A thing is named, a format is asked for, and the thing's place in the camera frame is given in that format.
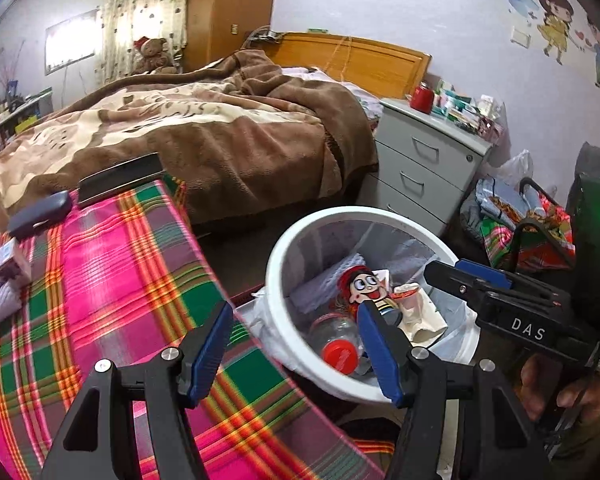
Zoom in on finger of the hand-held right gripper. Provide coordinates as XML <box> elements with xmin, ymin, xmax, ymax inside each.
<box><xmin>455</xmin><ymin>258</ymin><xmax>571</xmax><ymax>306</ymax></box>
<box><xmin>424</xmin><ymin>261</ymin><xmax>486</xmax><ymax>311</ymax></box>

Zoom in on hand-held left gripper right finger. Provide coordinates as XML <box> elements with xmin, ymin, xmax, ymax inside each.
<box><xmin>356</xmin><ymin>301</ymin><xmax>556</xmax><ymax>480</ymax></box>

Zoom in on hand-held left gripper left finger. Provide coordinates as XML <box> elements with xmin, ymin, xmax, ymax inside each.
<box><xmin>40</xmin><ymin>300</ymin><xmax>236</xmax><ymax>480</ymax></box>

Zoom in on clear plastic bottle red label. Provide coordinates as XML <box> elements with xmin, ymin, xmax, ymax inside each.
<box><xmin>307</xmin><ymin>310</ymin><xmax>376</xmax><ymax>376</ymax></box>

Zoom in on paper wrapper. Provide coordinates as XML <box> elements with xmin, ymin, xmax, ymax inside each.
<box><xmin>390</xmin><ymin>282</ymin><xmax>448</xmax><ymax>346</ymax></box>

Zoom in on red cartoon drink can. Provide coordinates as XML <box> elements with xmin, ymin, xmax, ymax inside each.
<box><xmin>339</xmin><ymin>265</ymin><xmax>396</xmax><ymax>313</ymax></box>

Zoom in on white trash bin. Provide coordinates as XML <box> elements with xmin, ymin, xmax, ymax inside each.
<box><xmin>265</xmin><ymin>206</ymin><xmax>481</xmax><ymax>403</ymax></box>

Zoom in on person's right hand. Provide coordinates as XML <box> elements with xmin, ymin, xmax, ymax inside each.
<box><xmin>520</xmin><ymin>354</ymin><xmax>600</xmax><ymax>411</ymax></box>

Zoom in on clear plastic bin liner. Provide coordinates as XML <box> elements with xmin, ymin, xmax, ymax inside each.
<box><xmin>235</xmin><ymin>220</ymin><xmax>481</xmax><ymax>366</ymax></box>

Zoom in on colourful bag on floor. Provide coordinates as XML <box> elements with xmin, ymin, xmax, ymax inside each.
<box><xmin>460</xmin><ymin>175</ymin><xmax>578</xmax><ymax>271</ymax></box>

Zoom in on pink plaid tablecloth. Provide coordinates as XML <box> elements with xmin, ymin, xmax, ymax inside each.
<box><xmin>0</xmin><ymin>177</ymin><xmax>386</xmax><ymax>480</ymax></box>

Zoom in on white plastic bag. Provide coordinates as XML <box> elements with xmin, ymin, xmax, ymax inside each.
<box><xmin>495</xmin><ymin>149</ymin><xmax>536</xmax><ymax>186</ymax></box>

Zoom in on grey nightstand drawers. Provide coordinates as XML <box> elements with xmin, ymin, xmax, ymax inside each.
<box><xmin>372</xmin><ymin>97</ymin><xmax>495</xmax><ymax>238</ymax></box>

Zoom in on clutter of small boxes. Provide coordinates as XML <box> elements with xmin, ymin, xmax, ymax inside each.
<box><xmin>432</xmin><ymin>79</ymin><xmax>506</xmax><ymax>141</ymax></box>

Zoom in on red cup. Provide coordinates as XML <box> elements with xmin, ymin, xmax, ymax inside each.
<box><xmin>411</xmin><ymin>81</ymin><xmax>433</xmax><ymax>112</ymax></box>

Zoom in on black phone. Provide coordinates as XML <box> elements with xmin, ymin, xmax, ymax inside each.
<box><xmin>76</xmin><ymin>152</ymin><xmax>165</xmax><ymax>208</ymax></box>

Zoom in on brown beige blanket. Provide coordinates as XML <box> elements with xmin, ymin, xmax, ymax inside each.
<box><xmin>0</xmin><ymin>49</ymin><xmax>380</xmax><ymax>226</ymax></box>

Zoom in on dark blue glasses case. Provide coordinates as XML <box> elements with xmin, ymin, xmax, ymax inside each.
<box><xmin>7</xmin><ymin>191</ymin><xmax>73</xmax><ymax>238</ymax></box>

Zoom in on purple carton box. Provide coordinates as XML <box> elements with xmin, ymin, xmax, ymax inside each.
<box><xmin>0</xmin><ymin>237</ymin><xmax>33</xmax><ymax>288</ymax></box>

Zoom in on wooden bed headboard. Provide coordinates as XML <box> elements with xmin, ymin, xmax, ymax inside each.
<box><xmin>267</xmin><ymin>31</ymin><xmax>432</xmax><ymax>98</ymax></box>

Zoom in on pink bed sheet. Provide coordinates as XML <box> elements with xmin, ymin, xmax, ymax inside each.
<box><xmin>280</xmin><ymin>66</ymin><xmax>383</xmax><ymax>121</ymax></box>

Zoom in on brown teddy bear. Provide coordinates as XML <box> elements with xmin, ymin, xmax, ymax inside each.
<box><xmin>132</xmin><ymin>36</ymin><xmax>178</xmax><ymax>75</ymax></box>

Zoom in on shelf with bottles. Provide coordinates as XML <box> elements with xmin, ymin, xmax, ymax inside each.
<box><xmin>0</xmin><ymin>87</ymin><xmax>55</xmax><ymax>161</ymax></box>

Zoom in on power strip with plugs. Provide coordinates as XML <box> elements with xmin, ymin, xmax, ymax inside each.
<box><xmin>245</xmin><ymin>27</ymin><xmax>283</xmax><ymax>46</ymax></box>

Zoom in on window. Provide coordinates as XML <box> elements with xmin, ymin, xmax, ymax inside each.
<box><xmin>45</xmin><ymin>8</ymin><xmax>99</xmax><ymax>76</ymax></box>

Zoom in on dried branches in vase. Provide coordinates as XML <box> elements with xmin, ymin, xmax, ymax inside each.
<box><xmin>0</xmin><ymin>40</ymin><xmax>26</xmax><ymax>96</ymax></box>

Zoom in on wooden wardrobe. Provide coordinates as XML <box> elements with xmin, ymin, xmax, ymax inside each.
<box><xmin>185</xmin><ymin>0</ymin><xmax>281</xmax><ymax>72</ymax></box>

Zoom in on patterned curtain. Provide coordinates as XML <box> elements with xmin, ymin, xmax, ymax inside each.
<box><xmin>95</xmin><ymin>0</ymin><xmax>193</xmax><ymax>86</ymax></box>

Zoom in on yellow cable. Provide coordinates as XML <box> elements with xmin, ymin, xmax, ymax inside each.
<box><xmin>330</xmin><ymin>35</ymin><xmax>356</xmax><ymax>81</ymax></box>

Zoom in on cartoon wall sticker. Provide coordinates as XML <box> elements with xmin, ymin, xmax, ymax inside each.
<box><xmin>505</xmin><ymin>0</ymin><xmax>600</xmax><ymax>96</ymax></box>

